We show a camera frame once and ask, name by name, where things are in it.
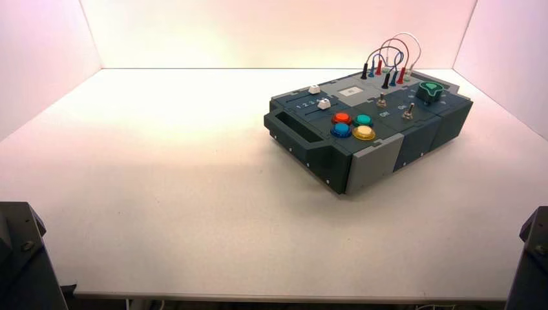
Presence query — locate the green rotary knob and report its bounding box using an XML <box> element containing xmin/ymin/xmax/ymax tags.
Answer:
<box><xmin>417</xmin><ymin>81</ymin><xmax>445</xmax><ymax>105</ymax></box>

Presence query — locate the blue round push button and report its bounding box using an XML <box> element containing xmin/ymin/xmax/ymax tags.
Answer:
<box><xmin>330</xmin><ymin>123</ymin><xmax>353</xmax><ymax>139</ymax></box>

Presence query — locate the dark blue grey control box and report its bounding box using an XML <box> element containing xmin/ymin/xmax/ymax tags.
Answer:
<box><xmin>263</xmin><ymin>68</ymin><xmax>474</xmax><ymax>196</ymax></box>

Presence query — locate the white jumper cable with plugs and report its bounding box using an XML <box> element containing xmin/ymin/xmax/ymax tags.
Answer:
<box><xmin>384</xmin><ymin>32</ymin><xmax>423</xmax><ymax>82</ymax></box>

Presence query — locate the yellow round push button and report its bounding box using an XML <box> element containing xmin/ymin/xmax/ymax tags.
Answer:
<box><xmin>352</xmin><ymin>125</ymin><xmax>377</xmax><ymax>141</ymax></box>

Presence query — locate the red jumper cable with plugs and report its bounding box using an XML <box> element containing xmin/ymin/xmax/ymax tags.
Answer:
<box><xmin>375</xmin><ymin>37</ymin><xmax>410</xmax><ymax>85</ymax></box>

